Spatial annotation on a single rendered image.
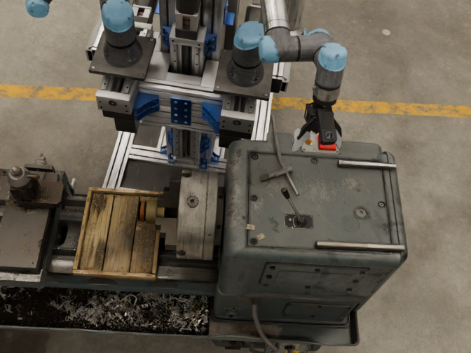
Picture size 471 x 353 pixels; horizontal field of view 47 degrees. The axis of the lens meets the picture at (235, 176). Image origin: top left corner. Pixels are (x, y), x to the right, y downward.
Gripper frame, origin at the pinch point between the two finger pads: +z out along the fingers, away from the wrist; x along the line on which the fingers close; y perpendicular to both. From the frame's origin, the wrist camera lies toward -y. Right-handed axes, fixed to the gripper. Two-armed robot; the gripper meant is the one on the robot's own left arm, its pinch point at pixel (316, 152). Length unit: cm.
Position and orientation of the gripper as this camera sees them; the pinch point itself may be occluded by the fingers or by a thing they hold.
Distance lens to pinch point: 170.3
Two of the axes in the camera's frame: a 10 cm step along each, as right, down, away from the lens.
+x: -9.9, 0.7, -1.5
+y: -1.6, -6.9, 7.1
